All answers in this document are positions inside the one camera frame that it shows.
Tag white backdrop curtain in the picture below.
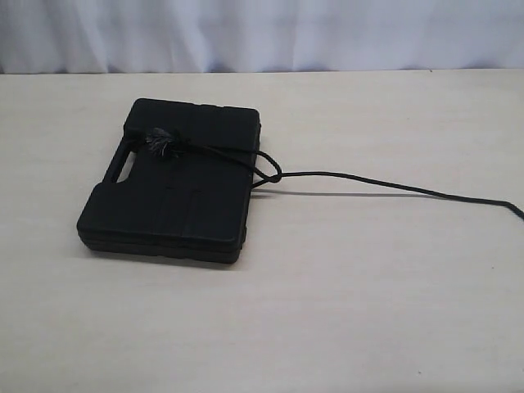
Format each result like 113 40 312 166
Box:
1 1 523 74

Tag black cord with frayed end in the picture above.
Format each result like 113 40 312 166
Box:
122 127 524 222

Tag black plastic carrying case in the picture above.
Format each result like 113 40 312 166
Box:
77 98 260 264

